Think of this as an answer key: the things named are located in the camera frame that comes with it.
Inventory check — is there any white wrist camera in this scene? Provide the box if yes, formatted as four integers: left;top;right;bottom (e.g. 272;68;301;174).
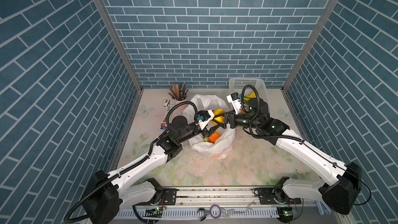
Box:
197;110;215;131
227;92;244;115

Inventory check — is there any pink pencil cup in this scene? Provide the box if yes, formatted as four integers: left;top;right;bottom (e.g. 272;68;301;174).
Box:
174;97;189;113

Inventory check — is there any white plastic bag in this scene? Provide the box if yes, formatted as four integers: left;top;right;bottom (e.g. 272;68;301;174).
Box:
189;94;235;159

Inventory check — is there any yellow banana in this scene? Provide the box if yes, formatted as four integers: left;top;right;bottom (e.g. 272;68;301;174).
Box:
244;92;256;102

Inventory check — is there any orange fruit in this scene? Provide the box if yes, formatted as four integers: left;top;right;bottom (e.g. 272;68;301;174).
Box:
208;132;221;144

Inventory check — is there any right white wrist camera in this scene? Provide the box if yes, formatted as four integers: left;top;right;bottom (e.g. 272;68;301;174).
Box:
227;92;244;115

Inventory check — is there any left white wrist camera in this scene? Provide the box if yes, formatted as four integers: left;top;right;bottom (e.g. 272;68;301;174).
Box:
197;110;215;131

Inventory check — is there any coloured pencils bundle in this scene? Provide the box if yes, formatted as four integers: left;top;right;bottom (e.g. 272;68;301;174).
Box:
169;83;189;101

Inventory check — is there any white plastic basket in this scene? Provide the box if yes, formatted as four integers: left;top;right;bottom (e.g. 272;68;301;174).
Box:
228;77;270;113

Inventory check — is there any yellow fruit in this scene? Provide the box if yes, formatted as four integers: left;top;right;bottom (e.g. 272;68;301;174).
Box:
211;109;225;125

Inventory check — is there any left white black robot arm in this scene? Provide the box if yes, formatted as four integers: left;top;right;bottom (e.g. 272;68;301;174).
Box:
81;116;227;224

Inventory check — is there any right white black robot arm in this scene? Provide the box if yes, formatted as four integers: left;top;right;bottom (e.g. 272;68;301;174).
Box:
222;93;365;215

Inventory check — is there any left black cable conduit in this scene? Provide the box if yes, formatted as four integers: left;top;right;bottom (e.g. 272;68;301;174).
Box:
63;101;200;224

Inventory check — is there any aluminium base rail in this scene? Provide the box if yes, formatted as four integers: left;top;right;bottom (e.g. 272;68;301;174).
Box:
112;181;333;224

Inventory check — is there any toothpaste tube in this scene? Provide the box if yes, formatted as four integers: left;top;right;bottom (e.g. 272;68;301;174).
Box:
160;104;175;130

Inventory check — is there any purple tape roll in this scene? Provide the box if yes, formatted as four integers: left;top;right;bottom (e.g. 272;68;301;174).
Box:
209;204;222;219

